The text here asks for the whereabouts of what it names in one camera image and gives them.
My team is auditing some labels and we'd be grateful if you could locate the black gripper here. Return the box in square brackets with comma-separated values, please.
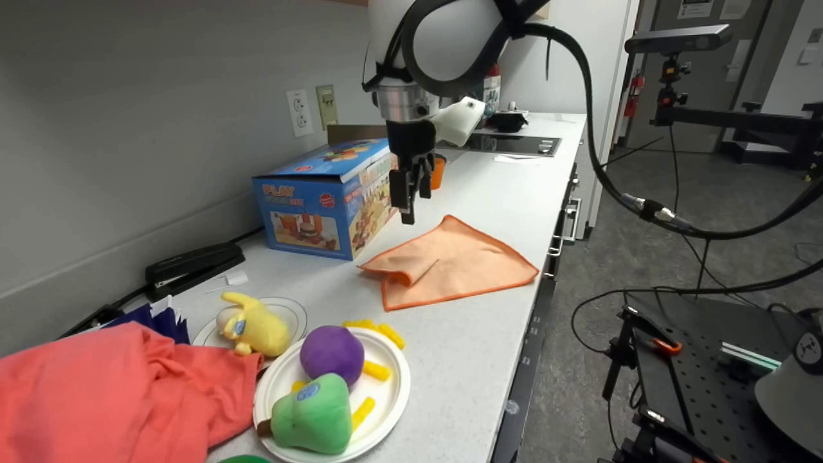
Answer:
[384, 115, 440, 227]

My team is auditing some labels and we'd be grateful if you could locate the orange microfiber cloth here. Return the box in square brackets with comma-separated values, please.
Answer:
[359, 213, 542, 315]

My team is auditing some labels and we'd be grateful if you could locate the dark blue cloth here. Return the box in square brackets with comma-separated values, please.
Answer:
[105, 293, 193, 345]

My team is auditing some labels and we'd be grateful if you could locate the coral red cloth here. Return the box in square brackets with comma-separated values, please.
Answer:
[0, 320, 265, 463]

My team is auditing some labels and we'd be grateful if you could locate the orange plastic cup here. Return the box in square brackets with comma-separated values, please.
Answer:
[431, 151, 450, 192]

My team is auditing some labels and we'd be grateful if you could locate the play food set box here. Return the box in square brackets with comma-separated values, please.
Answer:
[249, 136, 402, 263]

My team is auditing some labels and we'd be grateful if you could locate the dark rectangular sink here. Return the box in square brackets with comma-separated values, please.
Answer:
[467, 128, 564, 163]

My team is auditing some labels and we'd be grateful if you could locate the yellow toy fries pile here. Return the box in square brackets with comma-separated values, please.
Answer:
[343, 317, 406, 353]

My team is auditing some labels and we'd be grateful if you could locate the clear plastic plate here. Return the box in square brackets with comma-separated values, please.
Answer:
[193, 293, 312, 354]

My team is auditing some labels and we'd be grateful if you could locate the purple plush ball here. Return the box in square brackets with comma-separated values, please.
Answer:
[299, 321, 368, 390]

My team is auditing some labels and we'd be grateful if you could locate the yellow plush toy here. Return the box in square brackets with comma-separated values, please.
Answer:
[215, 290, 297, 360]

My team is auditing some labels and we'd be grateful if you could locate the white paper plate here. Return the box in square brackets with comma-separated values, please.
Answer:
[253, 325, 415, 463]

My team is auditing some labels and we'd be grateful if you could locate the black stapler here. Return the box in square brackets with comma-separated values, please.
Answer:
[141, 239, 247, 303]

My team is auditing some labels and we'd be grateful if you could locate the red fire extinguisher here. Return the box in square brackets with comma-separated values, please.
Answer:
[627, 75, 647, 120]

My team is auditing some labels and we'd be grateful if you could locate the green plush pear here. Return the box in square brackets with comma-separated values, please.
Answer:
[256, 371, 356, 457]

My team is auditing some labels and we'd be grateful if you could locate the black stand with orange clamp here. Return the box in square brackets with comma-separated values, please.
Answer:
[600, 303, 690, 463]

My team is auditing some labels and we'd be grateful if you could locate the black perforated breadboard table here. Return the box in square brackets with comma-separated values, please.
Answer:
[632, 290, 823, 463]

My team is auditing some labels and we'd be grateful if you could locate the grey round base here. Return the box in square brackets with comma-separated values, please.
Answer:
[755, 307, 823, 461]

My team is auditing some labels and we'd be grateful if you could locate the beige wall plate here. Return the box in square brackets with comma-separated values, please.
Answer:
[315, 83, 343, 133]

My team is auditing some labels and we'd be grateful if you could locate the white wall outlet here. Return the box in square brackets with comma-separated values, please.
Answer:
[285, 88, 317, 140]

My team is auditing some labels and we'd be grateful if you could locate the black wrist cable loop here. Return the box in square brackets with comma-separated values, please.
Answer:
[361, 0, 518, 99]

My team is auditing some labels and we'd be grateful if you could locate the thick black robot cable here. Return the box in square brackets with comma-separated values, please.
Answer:
[512, 20, 823, 298]

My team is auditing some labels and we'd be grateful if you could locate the thin black floor cable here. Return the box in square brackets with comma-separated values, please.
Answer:
[564, 286, 671, 354]

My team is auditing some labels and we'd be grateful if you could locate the black stereo camera bar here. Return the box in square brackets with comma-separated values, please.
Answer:
[625, 20, 738, 60]

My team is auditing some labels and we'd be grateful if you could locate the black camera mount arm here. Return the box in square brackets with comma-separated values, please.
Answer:
[652, 52, 823, 177]

